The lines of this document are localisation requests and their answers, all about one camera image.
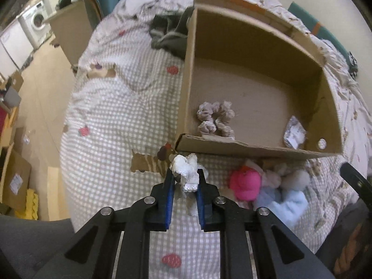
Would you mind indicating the brown bedside cabinet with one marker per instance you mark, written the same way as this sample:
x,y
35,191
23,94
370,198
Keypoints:
x,y
72,30

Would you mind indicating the white patterned cloth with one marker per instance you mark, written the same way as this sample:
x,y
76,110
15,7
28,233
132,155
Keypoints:
x,y
295,134

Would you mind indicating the pink plush toy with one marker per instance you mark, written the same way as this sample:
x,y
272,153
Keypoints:
x,y
245,183

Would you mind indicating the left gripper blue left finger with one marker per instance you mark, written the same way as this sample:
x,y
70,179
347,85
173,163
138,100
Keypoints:
x,y
170,187

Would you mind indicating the beige lace scrunchie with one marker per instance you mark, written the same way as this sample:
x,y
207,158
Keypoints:
x,y
215,118

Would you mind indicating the dark grey garment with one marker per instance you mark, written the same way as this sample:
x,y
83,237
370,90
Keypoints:
x,y
169,31

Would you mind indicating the white washing machine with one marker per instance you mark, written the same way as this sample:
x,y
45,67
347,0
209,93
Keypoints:
x,y
32,20

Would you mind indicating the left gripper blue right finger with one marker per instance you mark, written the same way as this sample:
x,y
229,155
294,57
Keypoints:
x,y
202,199

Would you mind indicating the grey bucket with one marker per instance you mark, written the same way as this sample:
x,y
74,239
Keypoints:
x,y
11,98

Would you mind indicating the light blue fluffy cloth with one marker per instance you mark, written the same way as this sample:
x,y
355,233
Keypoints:
x,y
287,205

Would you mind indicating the teal pillow with orange stripe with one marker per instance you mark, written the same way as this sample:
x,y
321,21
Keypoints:
x,y
322,33

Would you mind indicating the wooden board on floor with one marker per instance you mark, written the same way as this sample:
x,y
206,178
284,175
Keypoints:
x,y
57,205

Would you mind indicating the yellow foam piece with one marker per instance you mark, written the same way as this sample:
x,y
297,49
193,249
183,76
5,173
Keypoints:
x,y
31,208

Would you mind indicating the cardboard box with label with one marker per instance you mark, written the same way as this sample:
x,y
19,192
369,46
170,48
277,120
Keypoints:
x,y
15,174

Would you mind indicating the checkered duvet with strawberries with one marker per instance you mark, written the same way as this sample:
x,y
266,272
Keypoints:
x,y
125,101

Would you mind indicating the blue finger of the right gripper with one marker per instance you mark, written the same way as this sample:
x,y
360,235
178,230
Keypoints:
x,y
357,182

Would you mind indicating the open cardboard box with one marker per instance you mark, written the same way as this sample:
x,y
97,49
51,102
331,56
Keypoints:
x,y
270,71

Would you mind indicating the cream white scrunchie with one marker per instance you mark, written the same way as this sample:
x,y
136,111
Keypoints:
x,y
185,170

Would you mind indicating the white kitchen cabinet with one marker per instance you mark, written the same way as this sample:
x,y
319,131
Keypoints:
x,y
15,49

